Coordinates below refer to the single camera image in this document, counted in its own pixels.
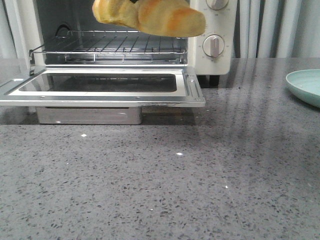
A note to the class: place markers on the light green round plate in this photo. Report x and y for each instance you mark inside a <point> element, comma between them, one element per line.
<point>305,85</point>

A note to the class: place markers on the beige oven knob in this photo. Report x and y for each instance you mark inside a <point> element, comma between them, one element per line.
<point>213,46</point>
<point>217,4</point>

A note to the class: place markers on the glass oven door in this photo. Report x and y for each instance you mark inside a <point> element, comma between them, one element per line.
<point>104,87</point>

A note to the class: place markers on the metal wire oven rack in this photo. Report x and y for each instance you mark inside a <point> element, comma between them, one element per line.
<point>110,47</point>

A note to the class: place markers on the upper beige oven knob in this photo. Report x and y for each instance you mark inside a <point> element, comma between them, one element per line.
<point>217,4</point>

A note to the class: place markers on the golden croissant bread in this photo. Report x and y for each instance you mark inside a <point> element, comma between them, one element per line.
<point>168,18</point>

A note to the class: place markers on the cream Toshiba toaster oven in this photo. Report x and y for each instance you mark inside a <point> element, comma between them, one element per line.
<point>33,22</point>

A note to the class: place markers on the lower beige oven knob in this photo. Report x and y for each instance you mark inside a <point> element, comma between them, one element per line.
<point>213,46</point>

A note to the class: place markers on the metal oven crumb tray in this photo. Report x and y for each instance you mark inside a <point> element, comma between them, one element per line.
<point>89,115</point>

